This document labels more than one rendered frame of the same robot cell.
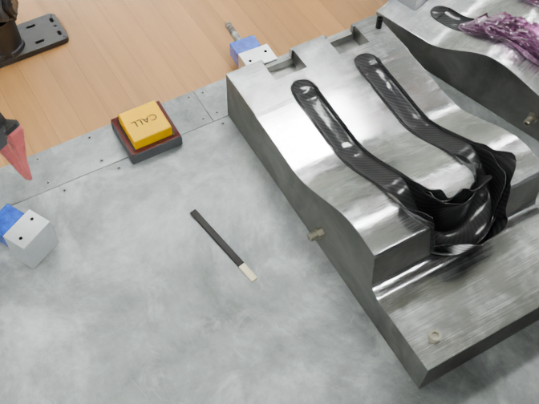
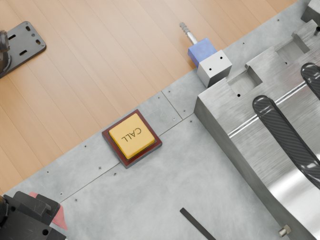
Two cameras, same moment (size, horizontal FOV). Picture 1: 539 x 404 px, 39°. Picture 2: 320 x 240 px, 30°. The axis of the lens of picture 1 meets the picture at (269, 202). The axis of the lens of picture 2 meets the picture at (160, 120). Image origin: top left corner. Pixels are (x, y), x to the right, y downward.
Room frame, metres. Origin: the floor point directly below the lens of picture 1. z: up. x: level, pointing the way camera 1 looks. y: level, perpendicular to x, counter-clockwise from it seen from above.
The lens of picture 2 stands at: (0.42, 0.19, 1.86)
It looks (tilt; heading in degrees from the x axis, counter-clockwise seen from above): 72 degrees down; 350
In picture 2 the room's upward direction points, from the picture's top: 6 degrees clockwise
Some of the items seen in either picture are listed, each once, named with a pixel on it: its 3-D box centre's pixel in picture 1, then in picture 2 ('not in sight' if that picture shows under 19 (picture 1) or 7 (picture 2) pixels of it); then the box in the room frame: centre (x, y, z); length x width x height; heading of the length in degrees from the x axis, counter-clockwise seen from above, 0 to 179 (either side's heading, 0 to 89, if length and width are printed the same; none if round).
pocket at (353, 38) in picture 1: (345, 46); (288, 52); (0.84, -0.11, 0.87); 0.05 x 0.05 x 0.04; 31
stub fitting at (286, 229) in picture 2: (315, 234); (284, 231); (0.53, -0.06, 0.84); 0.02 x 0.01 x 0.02; 121
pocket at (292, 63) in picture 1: (283, 72); (241, 84); (0.79, -0.02, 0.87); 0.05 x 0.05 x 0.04; 31
